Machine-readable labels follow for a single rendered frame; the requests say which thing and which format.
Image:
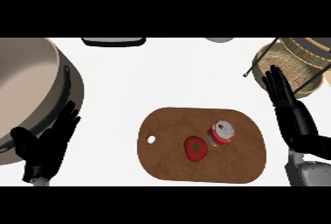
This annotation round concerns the grey round object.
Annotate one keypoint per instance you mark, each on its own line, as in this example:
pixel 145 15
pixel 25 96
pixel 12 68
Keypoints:
pixel 219 39

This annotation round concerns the red can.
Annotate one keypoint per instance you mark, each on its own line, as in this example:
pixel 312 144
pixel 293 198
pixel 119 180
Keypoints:
pixel 221 133

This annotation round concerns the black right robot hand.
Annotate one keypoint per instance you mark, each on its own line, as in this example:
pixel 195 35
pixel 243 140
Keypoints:
pixel 287 99

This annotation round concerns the large beige pan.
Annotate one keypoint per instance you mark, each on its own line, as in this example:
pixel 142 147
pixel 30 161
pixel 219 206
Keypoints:
pixel 30 93

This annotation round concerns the red tomato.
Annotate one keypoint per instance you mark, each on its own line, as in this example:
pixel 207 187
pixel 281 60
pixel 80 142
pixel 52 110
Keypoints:
pixel 195 148

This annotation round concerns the brown wooden cutting board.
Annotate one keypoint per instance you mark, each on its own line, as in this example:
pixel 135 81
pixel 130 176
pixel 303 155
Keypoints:
pixel 172 157

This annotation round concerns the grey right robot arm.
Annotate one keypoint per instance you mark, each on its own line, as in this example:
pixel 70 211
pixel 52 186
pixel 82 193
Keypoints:
pixel 308 172

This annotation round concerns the wicker tiered basket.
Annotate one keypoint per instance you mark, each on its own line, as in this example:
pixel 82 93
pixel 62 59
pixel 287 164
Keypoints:
pixel 297 62

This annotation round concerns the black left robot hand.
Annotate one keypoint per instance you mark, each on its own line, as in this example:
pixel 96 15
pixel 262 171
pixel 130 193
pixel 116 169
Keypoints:
pixel 43 148

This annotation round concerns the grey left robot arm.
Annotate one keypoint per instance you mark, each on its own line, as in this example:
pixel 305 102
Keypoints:
pixel 40 181

